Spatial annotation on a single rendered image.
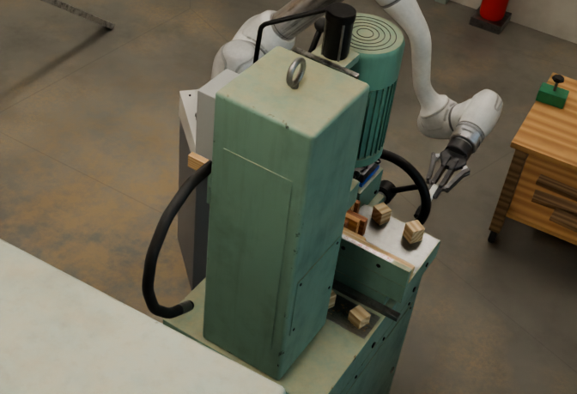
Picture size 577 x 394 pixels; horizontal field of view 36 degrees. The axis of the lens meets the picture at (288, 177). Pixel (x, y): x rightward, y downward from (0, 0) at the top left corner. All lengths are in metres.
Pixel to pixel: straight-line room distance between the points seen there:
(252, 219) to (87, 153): 2.20
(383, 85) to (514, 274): 1.86
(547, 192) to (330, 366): 1.86
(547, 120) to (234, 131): 2.06
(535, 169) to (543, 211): 0.26
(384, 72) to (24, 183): 2.21
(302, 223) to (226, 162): 0.19
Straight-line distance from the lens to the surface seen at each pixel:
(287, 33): 2.93
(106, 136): 4.02
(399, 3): 2.58
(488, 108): 2.76
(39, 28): 4.78
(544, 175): 3.89
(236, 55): 2.82
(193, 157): 2.44
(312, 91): 1.71
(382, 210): 2.35
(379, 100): 1.96
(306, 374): 2.13
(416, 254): 2.31
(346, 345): 2.20
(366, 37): 1.93
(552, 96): 3.65
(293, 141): 1.63
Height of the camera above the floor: 2.49
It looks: 40 degrees down
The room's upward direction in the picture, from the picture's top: 7 degrees clockwise
